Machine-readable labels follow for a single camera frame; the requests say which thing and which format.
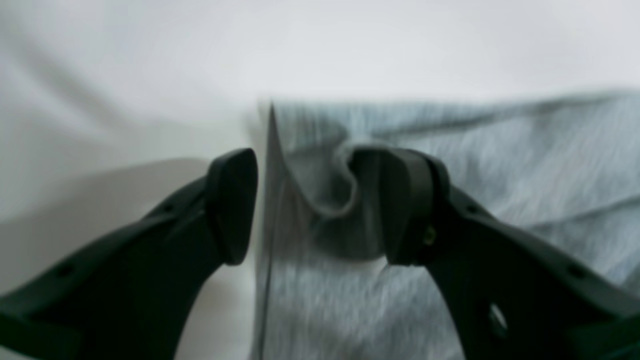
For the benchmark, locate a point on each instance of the grey t-shirt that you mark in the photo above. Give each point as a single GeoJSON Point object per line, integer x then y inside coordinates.
{"type": "Point", "coordinates": [566, 170]}

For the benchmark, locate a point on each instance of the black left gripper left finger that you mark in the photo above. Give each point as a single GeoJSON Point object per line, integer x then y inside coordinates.
{"type": "Point", "coordinates": [128, 294]}

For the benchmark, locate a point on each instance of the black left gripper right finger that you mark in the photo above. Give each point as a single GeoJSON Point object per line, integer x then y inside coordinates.
{"type": "Point", "coordinates": [511, 295]}

